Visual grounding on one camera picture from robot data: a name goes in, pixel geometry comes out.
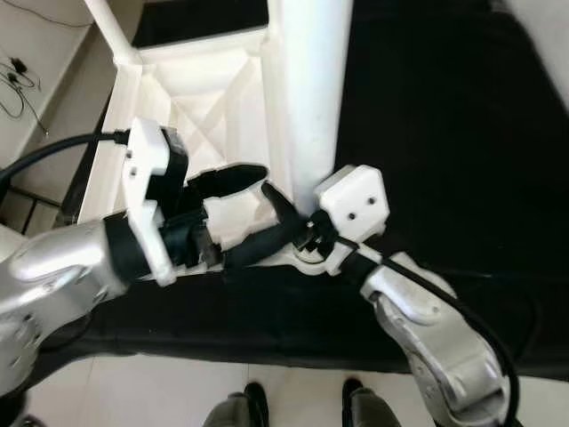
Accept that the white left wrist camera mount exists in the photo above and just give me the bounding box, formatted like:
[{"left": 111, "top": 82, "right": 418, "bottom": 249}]
[{"left": 123, "top": 120, "right": 189, "bottom": 287}]

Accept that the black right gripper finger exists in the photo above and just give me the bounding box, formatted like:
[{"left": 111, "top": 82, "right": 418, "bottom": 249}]
[{"left": 260, "top": 181, "right": 309, "bottom": 230}]

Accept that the black cable tangle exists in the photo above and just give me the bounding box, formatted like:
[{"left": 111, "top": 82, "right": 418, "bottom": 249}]
[{"left": 0, "top": 55, "right": 47, "bottom": 136}]

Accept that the robot right leg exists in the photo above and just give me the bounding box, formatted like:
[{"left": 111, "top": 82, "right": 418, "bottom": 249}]
[{"left": 342, "top": 378, "right": 401, "bottom": 427}]

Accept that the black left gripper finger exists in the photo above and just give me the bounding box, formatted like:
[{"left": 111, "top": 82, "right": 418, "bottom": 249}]
[
  {"left": 222, "top": 219, "right": 309, "bottom": 271},
  {"left": 190, "top": 163, "right": 270, "bottom": 202}
]

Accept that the white plastic table top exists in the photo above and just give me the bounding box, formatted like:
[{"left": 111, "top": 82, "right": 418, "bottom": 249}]
[{"left": 78, "top": 22, "right": 357, "bottom": 272}]

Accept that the robot leg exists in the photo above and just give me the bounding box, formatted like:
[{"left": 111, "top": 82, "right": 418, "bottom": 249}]
[
  {"left": 203, "top": 383, "right": 269, "bottom": 427},
  {"left": 342, "top": 378, "right": 401, "bottom": 427}
]

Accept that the robot left leg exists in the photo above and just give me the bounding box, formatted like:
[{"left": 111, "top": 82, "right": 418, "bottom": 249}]
[{"left": 203, "top": 383, "right": 269, "bottom": 427}]

